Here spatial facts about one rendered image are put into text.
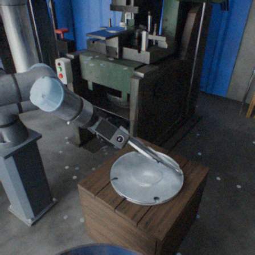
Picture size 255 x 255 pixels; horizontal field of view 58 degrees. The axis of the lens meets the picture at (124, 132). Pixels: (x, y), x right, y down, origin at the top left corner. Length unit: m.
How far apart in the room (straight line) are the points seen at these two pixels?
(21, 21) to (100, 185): 0.63
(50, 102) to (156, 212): 0.51
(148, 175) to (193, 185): 0.18
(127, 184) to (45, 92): 0.50
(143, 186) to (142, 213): 0.11
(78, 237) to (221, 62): 1.94
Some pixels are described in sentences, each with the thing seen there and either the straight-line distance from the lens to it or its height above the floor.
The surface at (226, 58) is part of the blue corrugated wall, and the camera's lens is 2.41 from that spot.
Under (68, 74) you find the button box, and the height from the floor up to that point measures 0.55.
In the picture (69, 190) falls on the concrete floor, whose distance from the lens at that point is 1.39.
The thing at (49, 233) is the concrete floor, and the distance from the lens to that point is 1.25.
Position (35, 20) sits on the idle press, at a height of 0.63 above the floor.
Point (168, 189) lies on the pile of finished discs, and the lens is 0.89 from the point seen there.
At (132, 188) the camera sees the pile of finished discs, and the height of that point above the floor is 0.36.
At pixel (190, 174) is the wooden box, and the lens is 0.98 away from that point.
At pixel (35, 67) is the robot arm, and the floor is 0.81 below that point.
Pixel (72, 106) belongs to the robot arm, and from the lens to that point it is 0.58.
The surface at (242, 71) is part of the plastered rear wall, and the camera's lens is 2.43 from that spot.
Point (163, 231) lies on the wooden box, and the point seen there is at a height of 0.35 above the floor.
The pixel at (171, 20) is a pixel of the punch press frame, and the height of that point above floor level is 0.80.
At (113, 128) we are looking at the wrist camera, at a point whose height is 0.67.
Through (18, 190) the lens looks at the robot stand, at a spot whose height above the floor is 0.23.
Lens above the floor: 1.02
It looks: 34 degrees down
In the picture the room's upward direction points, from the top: straight up
